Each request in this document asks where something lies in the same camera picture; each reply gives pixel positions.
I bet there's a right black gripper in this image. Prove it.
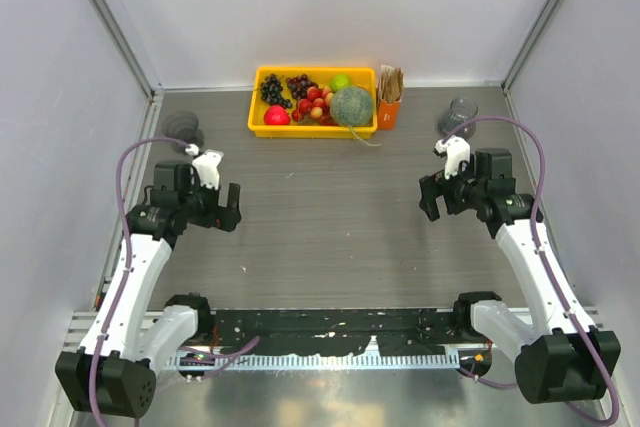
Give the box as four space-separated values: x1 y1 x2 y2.
420 153 487 221

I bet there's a grey transparent glass server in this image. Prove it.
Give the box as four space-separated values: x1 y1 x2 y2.
437 96 479 136

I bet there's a grey transparent coffee dripper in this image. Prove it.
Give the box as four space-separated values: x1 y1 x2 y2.
161 111 204 147

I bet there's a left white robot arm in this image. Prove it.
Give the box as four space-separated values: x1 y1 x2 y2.
55 150 241 419

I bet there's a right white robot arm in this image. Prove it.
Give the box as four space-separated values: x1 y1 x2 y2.
419 137 621 404

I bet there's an orange filter box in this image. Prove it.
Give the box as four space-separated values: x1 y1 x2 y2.
377 97 402 130

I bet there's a red apple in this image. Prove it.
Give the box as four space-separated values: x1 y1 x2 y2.
263 104 291 126

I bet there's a dark blue grape bunch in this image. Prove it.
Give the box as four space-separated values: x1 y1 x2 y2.
259 73 293 109

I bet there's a green netted melon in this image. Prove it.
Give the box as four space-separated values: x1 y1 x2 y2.
330 86 374 127

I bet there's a red lychee cluster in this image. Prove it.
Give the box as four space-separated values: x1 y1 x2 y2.
290 85 337 126

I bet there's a yellow plastic tray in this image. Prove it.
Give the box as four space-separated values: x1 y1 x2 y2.
247 65 377 140

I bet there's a dark red grape bunch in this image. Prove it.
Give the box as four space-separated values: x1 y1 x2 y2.
286 74 318 100

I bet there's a green pear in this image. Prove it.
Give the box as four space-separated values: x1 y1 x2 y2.
329 74 352 93

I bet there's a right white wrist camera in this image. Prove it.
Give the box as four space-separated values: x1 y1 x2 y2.
434 136 471 179

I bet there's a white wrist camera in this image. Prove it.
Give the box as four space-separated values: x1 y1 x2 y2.
434 136 471 179
185 144 224 190

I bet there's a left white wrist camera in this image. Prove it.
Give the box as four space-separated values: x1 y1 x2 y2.
185 144 224 190

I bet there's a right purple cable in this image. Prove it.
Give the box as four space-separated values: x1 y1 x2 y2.
439 115 621 423

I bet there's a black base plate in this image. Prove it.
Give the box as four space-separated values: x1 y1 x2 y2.
184 308 496 357

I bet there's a slotted cable duct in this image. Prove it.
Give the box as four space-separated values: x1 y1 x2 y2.
164 352 461 369

